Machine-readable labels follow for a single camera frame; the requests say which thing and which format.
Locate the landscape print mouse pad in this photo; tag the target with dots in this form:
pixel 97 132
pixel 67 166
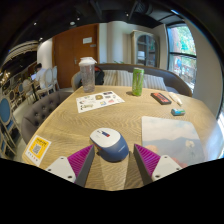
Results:
pixel 170 136

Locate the white tube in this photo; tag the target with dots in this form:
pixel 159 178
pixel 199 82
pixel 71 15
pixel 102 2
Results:
pixel 175 98

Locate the small teal eraser block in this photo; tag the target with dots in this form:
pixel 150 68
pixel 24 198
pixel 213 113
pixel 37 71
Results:
pixel 177 112

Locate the person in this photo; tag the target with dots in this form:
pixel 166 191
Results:
pixel 40 74

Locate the black backpack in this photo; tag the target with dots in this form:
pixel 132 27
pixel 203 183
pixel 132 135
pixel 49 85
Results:
pixel 99 76

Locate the clear shaker bottle white lid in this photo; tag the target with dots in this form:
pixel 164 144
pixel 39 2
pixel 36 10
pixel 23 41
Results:
pixel 88 78

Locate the brown wooden door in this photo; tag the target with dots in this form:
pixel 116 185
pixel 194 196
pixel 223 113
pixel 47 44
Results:
pixel 68 53

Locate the striped cushion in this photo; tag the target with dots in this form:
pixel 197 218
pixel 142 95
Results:
pixel 125 78
pixel 109 77
pixel 155 82

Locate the beige arched glass cabinet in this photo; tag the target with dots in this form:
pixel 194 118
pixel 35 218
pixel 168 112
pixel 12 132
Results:
pixel 146 49

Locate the white sticker sheet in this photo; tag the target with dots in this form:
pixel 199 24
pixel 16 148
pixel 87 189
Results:
pixel 98 101

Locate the blue upholstered chair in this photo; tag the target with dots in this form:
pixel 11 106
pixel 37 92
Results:
pixel 5 115

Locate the green drink can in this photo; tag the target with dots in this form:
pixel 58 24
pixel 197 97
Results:
pixel 137 83

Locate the grey tufted armchair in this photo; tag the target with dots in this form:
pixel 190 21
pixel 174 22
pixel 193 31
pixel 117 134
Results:
pixel 38 113

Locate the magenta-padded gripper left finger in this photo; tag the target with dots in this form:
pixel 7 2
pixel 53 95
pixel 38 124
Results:
pixel 80 160

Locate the group of white chairs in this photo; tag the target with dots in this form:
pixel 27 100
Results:
pixel 48 80

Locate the black framed window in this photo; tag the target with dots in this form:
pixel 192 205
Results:
pixel 181 56

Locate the grey curved sofa bench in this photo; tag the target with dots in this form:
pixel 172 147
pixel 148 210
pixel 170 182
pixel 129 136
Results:
pixel 166 77

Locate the yellow code card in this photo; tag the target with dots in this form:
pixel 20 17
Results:
pixel 37 149

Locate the white and blue computer mouse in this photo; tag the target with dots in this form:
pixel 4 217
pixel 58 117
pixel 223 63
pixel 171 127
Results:
pixel 111 145

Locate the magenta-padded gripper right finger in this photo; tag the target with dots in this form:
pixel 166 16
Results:
pixel 148 160

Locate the black and red flat box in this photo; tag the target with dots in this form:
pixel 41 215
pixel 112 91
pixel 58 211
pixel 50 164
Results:
pixel 161 98

